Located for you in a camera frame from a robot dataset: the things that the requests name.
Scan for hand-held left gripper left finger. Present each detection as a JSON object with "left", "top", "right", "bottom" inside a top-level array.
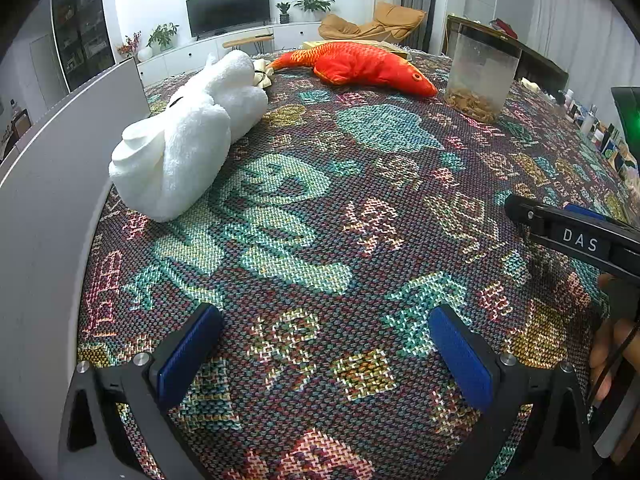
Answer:
[{"left": 57, "top": 302, "right": 226, "bottom": 480}]

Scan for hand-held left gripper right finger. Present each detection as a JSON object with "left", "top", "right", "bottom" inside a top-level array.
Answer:
[{"left": 427, "top": 304, "right": 601, "bottom": 480}]

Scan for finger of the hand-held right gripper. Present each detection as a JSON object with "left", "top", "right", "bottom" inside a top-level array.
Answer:
[
  {"left": 504, "top": 194, "right": 557, "bottom": 245},
  {"left": 564, "top": 202, "right": 632, "bottom": 228}
]

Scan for small wooden table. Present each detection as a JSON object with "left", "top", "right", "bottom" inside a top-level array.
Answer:
[{"left": 222, "top": 34, "right": 276, "bottom": 54}]

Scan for dark wooden shelf cabinet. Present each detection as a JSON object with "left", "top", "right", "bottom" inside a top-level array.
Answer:
[{"left": 446, "top": 14, "right": 571, "bottom": 95}]

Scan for large leafy potted plant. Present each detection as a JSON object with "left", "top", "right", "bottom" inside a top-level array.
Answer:
[{"left": 293, "top": 0, "right": 336, "bottom": 15}]

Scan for clear plastic jar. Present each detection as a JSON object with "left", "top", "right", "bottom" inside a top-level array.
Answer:
[{"left": 444, "top": 27, "right": 523, "bottom": 125}]

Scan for green potted plant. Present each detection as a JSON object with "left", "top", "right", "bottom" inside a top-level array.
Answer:
[{"left": 146, "top": 22, "right": 180, "bottom": 52}]

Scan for white television cabinet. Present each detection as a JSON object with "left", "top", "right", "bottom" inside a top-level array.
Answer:
[{"left": 135, "top": 22, "right": 326, "bottom": 87}]

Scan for beige cloth item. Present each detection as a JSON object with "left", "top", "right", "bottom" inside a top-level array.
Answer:
[{"left": 251, "top": 58, "right": 277, "bottom": 90}]

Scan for row of small bottles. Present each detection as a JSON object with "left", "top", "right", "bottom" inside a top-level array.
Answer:
[{"left": 557, "top": 87, "right": 640, "bottom": 183}]

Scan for tan lounge chair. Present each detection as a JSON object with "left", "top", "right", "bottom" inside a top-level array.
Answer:
[{"left": 319, "top": 1, "right": 427, "bottom": 43}]

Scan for red flowers in white vase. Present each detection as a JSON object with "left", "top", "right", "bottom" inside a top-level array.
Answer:
[{"left": 117, "top": 32, "right": 153, "bottom": 64}]

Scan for black television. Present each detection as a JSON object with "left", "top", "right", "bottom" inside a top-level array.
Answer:
[{"left": 186, "top": 0, "right": 271, "bottom": 40}]

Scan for person's right hand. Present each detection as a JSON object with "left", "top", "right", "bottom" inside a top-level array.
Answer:
[{"left": 589, "top": 272, "right": 640, "bottom": 406}]

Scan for yellow cushion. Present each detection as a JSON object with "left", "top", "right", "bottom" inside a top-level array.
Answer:
[{"left": 302, "top": 38, "right": 412, "bottom": 61}]

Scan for orange fish plush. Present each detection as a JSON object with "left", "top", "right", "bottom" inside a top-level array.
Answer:
[{"left": 267, "top": 42, "right": 438, "bottom": 98}]

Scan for white board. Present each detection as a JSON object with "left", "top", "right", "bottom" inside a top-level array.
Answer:
[{"left": 0, "top": 56, "right": 151, "bottom": 466}]

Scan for colourful patterned woven blanket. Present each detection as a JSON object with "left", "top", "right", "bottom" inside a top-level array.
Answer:
[{"left": 75, "top": 50, "right": 640, "bottom": 480}]

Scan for white plush toy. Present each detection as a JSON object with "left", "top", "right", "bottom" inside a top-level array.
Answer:
[{"left": 109, "top": 50, "right": 270, "bottom": 223}]

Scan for dark glass display cabinet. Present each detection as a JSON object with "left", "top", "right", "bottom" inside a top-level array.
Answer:
[{"left": 50, "top": 0, "right": 119, "bottom": 94}]

